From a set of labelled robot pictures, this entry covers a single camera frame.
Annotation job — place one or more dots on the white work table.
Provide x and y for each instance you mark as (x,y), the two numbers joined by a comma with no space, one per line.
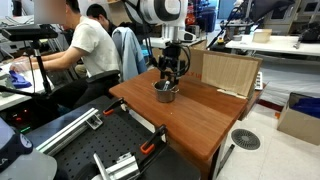
(276,45)

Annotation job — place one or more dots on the grey tape roll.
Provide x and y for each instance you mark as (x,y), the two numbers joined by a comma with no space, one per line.
(237,38)

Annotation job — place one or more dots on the blue grey jacket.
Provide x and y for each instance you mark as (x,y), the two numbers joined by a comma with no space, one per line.
(130,53)

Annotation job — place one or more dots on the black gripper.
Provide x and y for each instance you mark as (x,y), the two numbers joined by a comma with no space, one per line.
(171,61)

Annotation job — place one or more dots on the yellow black tool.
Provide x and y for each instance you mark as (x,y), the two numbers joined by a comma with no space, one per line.
(220,40)

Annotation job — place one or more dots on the black office chair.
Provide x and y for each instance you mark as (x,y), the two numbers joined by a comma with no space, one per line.
(103,75)

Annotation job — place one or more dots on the stainless steel cup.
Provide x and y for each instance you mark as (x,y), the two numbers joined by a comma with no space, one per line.
(165,95)

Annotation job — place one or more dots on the black camera stand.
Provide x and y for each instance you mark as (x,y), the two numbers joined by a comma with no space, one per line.
(41,70)

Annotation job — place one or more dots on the blue fabric item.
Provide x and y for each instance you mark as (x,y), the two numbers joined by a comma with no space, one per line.
(308,106)

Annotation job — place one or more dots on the black stereo camera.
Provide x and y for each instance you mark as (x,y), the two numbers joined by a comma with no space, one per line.
(30,32)

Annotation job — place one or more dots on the short aluminium profile rail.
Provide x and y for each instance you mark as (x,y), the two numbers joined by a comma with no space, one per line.
(116,168)

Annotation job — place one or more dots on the red container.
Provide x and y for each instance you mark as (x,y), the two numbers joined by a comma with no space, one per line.
(190,16)

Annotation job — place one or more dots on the white office desk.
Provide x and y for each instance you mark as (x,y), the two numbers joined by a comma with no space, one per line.
(13,98)

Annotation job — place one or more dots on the black clamp with orange tip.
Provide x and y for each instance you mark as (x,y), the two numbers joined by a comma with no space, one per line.
(113,107)
(153,138)

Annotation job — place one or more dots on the black metal desk leg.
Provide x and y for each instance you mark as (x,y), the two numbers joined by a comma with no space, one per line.
(226,156)

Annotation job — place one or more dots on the wood grain sheet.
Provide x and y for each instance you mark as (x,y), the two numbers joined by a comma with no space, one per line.
(230,73)

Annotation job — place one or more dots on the person in white t-shirt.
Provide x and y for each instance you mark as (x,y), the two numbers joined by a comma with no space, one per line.
(93,46)

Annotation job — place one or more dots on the large cardboard box panel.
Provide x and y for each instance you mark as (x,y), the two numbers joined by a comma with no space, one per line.
(195,63)

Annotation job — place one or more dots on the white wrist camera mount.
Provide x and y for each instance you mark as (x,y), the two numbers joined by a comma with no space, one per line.
(180,35)

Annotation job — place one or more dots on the open cardboard box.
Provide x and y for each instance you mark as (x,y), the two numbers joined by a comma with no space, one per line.
(296,126)

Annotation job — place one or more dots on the light wooden box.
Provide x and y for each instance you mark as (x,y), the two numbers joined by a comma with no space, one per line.
(262,36)

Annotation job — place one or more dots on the black perforated breadboard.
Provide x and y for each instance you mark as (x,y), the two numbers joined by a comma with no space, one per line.
(110,140)

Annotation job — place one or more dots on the person with black hair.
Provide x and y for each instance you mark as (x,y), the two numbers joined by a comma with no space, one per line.
(98,15)

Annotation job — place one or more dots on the long aluminium profile rail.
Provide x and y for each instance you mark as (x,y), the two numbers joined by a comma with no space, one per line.
(66,131)

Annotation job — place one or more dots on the round floor drain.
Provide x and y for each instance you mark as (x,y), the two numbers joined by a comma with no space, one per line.
(245,139)

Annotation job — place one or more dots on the black controller with lights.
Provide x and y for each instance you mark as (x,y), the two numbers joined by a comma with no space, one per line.
(20,118)

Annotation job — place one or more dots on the pale wooden strip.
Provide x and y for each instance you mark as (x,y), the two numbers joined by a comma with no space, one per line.
(231,93)

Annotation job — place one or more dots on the blue cloth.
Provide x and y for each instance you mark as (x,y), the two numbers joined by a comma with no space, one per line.
(20,80)

